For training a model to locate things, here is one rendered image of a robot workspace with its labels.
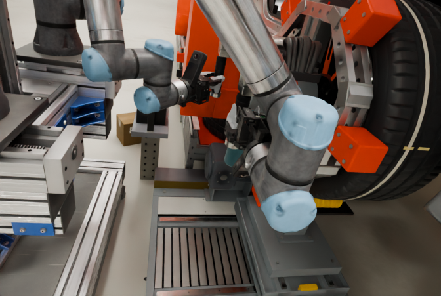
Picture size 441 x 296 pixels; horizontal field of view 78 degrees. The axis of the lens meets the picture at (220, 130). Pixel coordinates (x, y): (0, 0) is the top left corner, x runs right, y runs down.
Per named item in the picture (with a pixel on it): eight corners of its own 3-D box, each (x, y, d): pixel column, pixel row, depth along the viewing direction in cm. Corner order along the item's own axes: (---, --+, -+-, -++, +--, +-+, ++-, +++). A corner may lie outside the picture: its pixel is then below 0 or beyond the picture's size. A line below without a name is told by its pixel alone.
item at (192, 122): (201, 162, 163) (207, 130, 152) (185, 161, 161) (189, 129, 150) (183, 53, 373) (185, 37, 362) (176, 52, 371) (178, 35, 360)
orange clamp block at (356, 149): (352, 151, 69) (375, 174, 61) (325, 149, 67) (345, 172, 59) (365, 126, 65) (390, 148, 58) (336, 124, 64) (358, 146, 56)
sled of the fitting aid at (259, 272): (342, 300, 112) (351, 286, 107) (259, 306, 104) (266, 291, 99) (294, 209, 155) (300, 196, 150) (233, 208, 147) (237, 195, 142)
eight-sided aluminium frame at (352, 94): (316, 218, 79) (411, 21, 54) (296, 218, 78) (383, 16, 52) (262, 126, 126) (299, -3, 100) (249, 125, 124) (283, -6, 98)
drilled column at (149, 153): (156, 180, 168) (161, 119, 148) (139, 179, 166) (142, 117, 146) (157, 169, 176) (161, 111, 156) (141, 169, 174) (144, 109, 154)
